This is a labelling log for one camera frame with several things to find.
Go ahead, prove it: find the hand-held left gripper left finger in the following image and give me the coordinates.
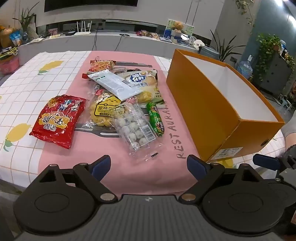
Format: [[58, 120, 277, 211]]
[[38, 155, 117, 202]]

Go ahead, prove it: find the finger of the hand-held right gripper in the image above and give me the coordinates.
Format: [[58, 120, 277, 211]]
[[253, 153, 282, 171]]

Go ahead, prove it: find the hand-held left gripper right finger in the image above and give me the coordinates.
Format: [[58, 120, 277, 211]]
[[179, 155, 263, 202]]

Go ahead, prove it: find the orange cardboard box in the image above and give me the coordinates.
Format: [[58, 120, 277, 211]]
[[166, 49, 285, 163]]

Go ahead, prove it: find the white powder packet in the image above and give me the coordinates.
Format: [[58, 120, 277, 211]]
[[87, 70, 144, 101]]

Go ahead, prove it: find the person's right forearm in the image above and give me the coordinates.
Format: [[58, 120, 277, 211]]
[[282, 120, 296, 149]]

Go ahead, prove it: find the pile of snacks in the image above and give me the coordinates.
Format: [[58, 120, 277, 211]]
[[136, 30, 160, 39]]

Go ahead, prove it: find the pink placemat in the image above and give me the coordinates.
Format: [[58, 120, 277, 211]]
[[39, 50, 208, 195]]

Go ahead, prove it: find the clear packet of white balls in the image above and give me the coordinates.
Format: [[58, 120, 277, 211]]
[[112, 101, 163, 161]]

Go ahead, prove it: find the yellow puff snack packet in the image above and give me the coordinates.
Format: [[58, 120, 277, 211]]
[[87, 89, 130, 128]]

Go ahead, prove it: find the green sausage stick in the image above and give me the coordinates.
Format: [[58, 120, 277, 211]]
[[146, 102, 165, 137]]

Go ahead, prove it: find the small white stool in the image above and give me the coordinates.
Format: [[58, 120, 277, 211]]
[[278, 94, 293, 110]]

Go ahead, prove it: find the grey cabinet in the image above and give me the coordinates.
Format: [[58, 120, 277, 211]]
[[261, 49, 292, 95]]

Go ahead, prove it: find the blue water bottle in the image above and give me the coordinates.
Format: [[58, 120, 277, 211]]
[[237, 56, 253, 80]]

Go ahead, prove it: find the pale fries snack packet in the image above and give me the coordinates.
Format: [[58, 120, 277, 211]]
[[118, 70, 166, 105]]

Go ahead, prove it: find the red stick snack packet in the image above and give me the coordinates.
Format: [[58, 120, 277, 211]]
[[82, 60, 116, 80]]

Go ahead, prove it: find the ivy plant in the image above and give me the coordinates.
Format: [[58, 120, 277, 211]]
[[255, 34, 282, 82]]

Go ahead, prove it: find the grey bucket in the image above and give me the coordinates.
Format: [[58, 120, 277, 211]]
[[199, 46, 220, 61]]

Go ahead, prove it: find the tall green floor plant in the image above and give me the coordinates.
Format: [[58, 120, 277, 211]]
[[209, 29, 246, 62]]

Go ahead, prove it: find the white round object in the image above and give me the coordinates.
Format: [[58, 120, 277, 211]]
[[191, 38, 205, 49]]

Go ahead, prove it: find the grey long counter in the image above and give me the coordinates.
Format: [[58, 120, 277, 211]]
[[17, 32, 200, 66]]

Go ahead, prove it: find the blue gift box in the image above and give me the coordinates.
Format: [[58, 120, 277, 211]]
[[163, 29, 186, 44]]

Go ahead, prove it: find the white router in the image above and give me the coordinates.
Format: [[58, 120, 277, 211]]
[[73, 21, 93, 36]]

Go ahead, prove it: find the pink basket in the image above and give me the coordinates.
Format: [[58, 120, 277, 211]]
[[0, 57, 19, 75]]

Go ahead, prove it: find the green checked card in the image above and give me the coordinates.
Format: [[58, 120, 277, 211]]
[[166, 19, 194, 39]]

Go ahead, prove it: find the teddy bear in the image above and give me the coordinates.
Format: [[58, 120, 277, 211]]
[[172, 21, 185, 32]]

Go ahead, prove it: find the hanging vine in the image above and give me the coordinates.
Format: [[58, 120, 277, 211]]
[[235, 0, 254, 26]]

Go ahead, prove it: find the blue packet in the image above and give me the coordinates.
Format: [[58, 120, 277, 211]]
[[10, 31, 23, 45]]

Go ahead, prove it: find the long-leaved potted plant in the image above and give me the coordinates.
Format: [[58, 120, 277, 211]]
[[13, 2, 38, 39]]

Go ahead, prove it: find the black television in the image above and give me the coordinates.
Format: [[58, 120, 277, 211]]
[[44, 0, 139, 13]]

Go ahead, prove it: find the black cable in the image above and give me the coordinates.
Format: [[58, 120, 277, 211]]
[[92, 25, 102, 51], [115, 34, 129, 51]]

